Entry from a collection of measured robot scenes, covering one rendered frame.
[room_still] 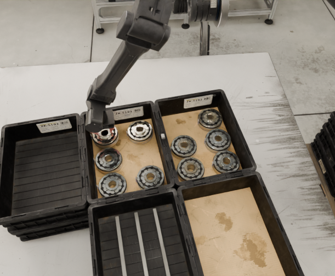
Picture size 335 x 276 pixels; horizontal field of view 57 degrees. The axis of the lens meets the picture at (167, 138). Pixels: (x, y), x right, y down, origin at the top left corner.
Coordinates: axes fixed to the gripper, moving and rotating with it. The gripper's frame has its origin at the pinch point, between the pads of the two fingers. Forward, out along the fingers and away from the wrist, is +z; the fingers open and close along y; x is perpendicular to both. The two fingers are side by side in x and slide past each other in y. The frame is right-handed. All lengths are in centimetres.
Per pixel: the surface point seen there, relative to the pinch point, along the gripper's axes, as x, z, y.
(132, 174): -18.2, 5.6, 8.0
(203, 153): -14.5, 6.3, 37.4
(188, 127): -0.8, 6.7, 34.4
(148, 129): -0.2, 3.6, 17.7
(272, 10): 162, 84, 160
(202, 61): 51, 22, 56
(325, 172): -9, 72, 123
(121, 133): 2.1, 6.3, 6.2
